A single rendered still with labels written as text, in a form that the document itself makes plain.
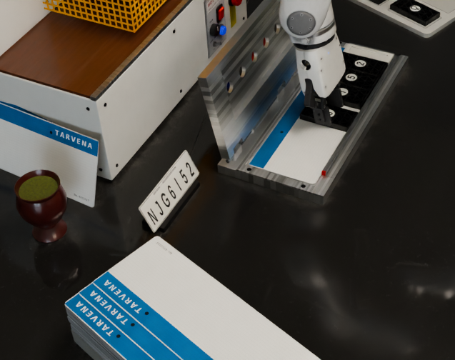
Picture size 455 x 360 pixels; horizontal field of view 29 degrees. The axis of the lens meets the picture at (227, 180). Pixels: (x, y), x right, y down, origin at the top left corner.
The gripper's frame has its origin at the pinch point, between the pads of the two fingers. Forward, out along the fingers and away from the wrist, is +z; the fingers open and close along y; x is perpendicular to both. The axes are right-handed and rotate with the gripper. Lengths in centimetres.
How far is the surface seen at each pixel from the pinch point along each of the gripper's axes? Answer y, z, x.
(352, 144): -5.4, 3.8, -6.4
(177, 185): -28.7, -2.0, 16.2
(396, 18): 38.1, 3.7, 0.7
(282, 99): 1.7, 0.5, 10.6
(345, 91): 7.2, 1.5, -0.2
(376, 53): 21.3, 1.9, -1.1
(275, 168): -16.6, 1.9, 3.6
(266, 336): -55, -2, -15
